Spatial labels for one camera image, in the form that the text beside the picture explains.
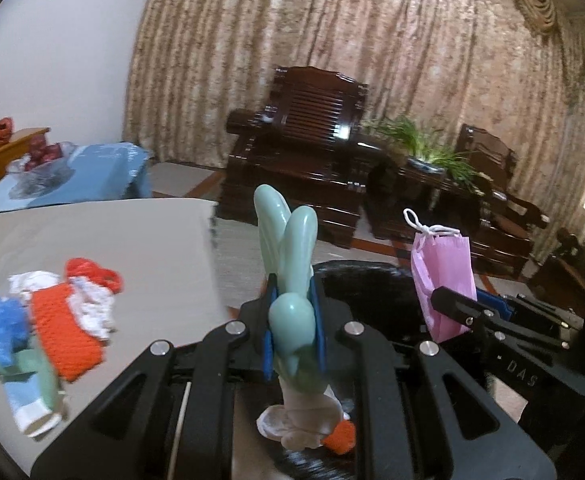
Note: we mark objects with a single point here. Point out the small orange knitted scrap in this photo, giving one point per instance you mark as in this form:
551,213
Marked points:
341,436

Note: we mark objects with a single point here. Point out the dark wooden slatted armchair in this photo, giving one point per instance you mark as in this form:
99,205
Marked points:
317,110

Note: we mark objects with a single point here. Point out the orange knitted cloth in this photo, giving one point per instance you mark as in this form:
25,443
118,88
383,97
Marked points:
62,330

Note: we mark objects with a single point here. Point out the green and white sock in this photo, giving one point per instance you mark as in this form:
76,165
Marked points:
35,365

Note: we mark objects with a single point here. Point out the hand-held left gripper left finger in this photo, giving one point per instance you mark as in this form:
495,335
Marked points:
268,332

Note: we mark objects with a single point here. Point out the large red apple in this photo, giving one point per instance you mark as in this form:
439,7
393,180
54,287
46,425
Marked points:
37,146

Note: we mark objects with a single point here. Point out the dark wooden furniture piece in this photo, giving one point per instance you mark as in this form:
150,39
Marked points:
562,270

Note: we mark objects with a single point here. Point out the green potted plant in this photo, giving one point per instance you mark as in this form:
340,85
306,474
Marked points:
422,140

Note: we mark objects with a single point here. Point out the glass fruit bowl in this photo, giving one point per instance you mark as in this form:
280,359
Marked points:
42,175

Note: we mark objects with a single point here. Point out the dark wooden side table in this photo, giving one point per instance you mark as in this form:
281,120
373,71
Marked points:
422,195

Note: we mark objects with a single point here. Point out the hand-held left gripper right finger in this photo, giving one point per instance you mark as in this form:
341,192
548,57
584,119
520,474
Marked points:
320,332

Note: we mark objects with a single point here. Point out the light wooden sofa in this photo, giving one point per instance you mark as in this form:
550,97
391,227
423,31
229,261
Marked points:
2,152

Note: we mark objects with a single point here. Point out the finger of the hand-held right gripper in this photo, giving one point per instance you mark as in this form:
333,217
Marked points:
460,310
494,304

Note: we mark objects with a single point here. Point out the pink face mask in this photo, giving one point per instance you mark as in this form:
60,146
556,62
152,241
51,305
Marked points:
442,265

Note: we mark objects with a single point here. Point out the grey table cover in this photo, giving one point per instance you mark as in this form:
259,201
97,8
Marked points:
162,260

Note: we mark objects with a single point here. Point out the beige patterned curtain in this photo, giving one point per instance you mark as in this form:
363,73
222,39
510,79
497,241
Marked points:
422,60

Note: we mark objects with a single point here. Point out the blue tablecloth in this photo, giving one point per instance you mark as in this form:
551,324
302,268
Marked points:
97,175

